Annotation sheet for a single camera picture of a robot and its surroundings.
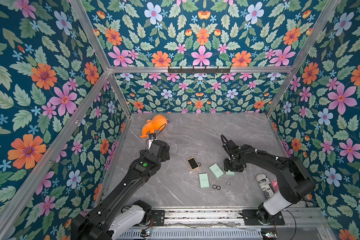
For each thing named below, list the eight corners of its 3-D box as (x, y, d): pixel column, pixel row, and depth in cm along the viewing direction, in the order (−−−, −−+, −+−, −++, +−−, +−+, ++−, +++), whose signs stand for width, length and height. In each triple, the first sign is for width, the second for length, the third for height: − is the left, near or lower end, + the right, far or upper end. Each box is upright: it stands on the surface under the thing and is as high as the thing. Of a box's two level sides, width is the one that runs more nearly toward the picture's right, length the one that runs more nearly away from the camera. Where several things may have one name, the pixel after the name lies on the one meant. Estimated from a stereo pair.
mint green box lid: (200, 188, 85) (200, 187, 83) (198, 175, 90) (198, 173, 88) (209, 187, 85) (209, 186, 83) (207, 174, 90) (207, 172, 88)
